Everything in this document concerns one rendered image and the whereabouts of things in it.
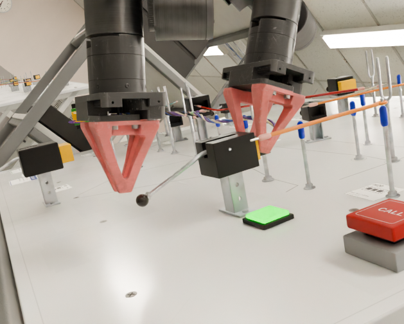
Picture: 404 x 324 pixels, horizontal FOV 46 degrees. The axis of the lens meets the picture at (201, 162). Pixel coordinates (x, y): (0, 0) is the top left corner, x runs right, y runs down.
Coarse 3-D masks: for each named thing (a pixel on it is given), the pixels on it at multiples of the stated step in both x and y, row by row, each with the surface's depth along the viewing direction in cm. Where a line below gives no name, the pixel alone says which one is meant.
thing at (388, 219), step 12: (384, 204) 39; (396, 204) 39; (348, 216) 39; (360, 216) 38; (372, 216) 37; (384, 216) 37; (396, 216) 36; (360, 228) 38; (372, 228) 36; (384, 228) 35; (396, 228) 35; (384, 240) 37; (396, 240) 35
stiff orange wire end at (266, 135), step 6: (378, 102) 49; (384, 102) 48; (360, 108) 47; (366, 108) 48; (336, 114) 46; (342, 114) 46; (318, 120) 45; (324, 120) 45; (294, 126) 44; (300, 126) 44; (306, 126) 44; (270, 132) 43; (276, 132) 43; (282, 132) 43; (258, 138) 42; (264, 138) 42
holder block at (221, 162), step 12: (240, 132) 55; (252, 132) 54; (204, 144) 54; (216, 144) 51; (228, 144) 52; (240, 144) 53; (252, 144) 54; (204, 156) 54; (216, 156) 52; (228, 156) 52; (240, 156) 53; (252, 156) 54; (204, 168) 54; (216, 168) 52; (228, 168) 52; (240, 168) 53
